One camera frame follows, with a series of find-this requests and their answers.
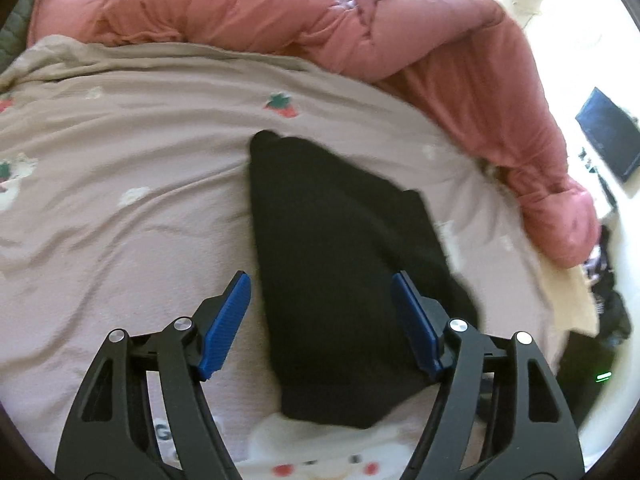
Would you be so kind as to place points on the cream cloth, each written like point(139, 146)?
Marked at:
point(570, 300)

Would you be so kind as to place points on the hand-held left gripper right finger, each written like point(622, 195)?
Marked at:
point(417, 325)

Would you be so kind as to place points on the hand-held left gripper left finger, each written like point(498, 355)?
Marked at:
point(225, 325)

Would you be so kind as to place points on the pink duvet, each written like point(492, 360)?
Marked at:
point(450, 60)

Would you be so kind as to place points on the black garment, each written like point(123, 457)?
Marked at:
point(340, 260)

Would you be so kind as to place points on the black flat screen television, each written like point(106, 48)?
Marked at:
point(610, 135)

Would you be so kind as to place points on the dark clothes pile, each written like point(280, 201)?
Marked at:
point(610, 305)

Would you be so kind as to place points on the strawberry print bed sheet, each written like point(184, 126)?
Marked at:
point(125, 160)

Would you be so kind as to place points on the grey quilted headboard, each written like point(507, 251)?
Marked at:
point(15, 35)

